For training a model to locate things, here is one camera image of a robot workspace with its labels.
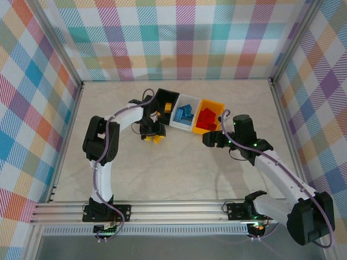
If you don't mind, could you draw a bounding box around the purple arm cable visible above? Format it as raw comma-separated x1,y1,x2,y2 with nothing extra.
93,88,156,243
220,109,336,249

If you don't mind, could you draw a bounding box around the black plastic bin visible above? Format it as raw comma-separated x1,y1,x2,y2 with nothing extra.
155,88,181,127

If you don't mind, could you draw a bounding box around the aluminium frame post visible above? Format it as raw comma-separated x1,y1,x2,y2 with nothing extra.
31,0,84,90
269,0,325,83

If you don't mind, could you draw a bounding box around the white plastic bin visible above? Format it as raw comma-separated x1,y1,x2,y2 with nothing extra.
168,93,203,133

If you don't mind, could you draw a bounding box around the small black electronics board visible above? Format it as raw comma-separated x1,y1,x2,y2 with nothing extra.
93,223,118,237
248,222,266,236

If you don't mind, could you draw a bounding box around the grey slotted cable duct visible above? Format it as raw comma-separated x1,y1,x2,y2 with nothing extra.
42,226,249,236

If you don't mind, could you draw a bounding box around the aluminium side rail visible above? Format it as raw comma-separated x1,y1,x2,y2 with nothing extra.
269,78,337,260
23,82,85,260

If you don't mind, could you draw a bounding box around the yellow plastic bin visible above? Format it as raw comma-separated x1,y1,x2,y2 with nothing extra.
191,99,226,135

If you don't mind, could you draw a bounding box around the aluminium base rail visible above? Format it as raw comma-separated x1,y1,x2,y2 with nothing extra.
29,199,327,226

